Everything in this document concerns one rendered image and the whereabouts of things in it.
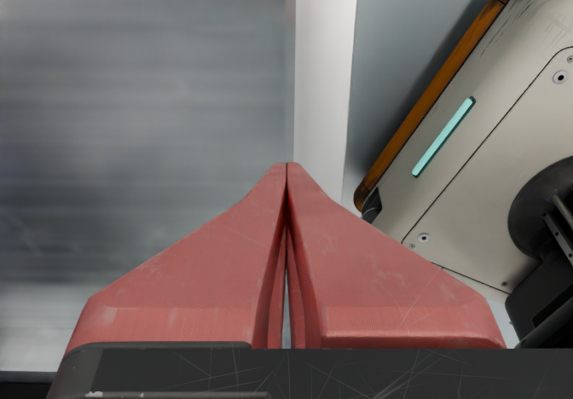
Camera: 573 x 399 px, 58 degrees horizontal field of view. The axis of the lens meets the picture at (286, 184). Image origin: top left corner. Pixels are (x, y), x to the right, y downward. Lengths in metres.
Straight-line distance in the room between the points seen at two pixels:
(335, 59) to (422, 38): 0.96
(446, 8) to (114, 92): 0.99
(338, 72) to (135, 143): 0.11
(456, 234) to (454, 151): 0.20
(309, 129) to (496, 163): 0.81
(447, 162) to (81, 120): 0.83
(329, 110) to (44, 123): 0.14
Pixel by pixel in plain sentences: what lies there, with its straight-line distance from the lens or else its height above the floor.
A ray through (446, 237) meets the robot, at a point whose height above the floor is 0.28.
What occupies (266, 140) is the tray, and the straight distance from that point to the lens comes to 0.27.
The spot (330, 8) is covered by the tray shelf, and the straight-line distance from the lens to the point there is 0.24.
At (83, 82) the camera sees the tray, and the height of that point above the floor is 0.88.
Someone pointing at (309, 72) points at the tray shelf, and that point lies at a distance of 0.25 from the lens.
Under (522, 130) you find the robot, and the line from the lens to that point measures 1.03.
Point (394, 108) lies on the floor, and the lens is 1.26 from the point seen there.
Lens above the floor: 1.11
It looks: 55 degrees down
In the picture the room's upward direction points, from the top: 178 degrees counter-clockwise
